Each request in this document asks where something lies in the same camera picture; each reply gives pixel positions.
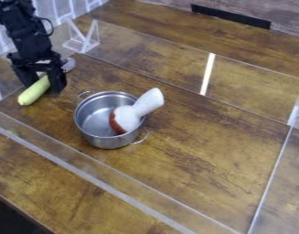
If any black cable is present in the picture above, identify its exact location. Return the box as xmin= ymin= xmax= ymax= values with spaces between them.
xmin=35 ymin=16 xmax=56 ymax=37

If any white and red mushroom toy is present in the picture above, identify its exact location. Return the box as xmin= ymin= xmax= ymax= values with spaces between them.
xmin=108 ymin=88 xmax=164 ymax=134

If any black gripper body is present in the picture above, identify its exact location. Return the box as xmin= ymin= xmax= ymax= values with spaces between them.
xmin=7 ymin=51 xmax=64 ymax=71

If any black strip on table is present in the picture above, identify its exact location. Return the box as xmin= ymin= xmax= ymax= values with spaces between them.
xmin=191 ymin=4 xmax=271 ymax=29

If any clear acrylic triangle stand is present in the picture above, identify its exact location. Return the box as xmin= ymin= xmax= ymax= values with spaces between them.
xmin=63 ymin=19 xmax=100 ymax=54

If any silver metal pot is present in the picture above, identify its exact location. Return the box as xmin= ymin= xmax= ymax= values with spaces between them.
xmin=73 ymin=91 xmax=150 ymax=149

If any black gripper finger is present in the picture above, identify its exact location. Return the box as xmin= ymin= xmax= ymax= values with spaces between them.
xmin=47 ymin=66 xmax=67 ymax=94
xmin=12 ymin=66 xmax=40 ymax=87

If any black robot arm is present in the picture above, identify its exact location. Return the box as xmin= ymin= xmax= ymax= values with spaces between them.
xmin=0 ymin=0 xmax=67 ymax=93

